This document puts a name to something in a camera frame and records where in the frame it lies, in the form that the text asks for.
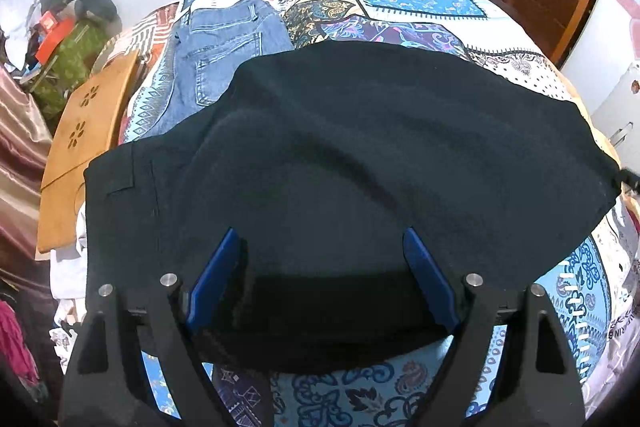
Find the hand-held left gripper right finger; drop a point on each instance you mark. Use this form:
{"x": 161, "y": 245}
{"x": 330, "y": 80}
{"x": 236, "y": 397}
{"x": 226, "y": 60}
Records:
{"x": 430, "y": 279}

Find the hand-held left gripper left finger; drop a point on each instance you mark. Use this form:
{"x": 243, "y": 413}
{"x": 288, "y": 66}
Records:
{"x": 212, "y": 279}

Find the black pants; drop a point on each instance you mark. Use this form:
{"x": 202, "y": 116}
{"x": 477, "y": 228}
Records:
{"x": 350, "y": 167}

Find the pink satin curtain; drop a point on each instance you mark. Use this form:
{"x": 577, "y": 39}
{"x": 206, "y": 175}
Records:
{"x": 20, "y": 167}

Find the blue denim jeans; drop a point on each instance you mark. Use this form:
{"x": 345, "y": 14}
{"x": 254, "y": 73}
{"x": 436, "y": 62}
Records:
{"x": 220, "y": 52}

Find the green patterned bag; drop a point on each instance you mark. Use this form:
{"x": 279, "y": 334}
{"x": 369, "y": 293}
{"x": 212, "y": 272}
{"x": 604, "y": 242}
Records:
{"x": 75, "y": 57}

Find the patchwork printed bedspread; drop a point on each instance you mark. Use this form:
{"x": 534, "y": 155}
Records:
{"x": 400, "y": 2}

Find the white cabinet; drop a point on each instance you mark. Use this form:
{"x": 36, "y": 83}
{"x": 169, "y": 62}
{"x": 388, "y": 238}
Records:
{"x": 607, "y": 57}

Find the red box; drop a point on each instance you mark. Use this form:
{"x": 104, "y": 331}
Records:
{"x": 50, "y": 32}

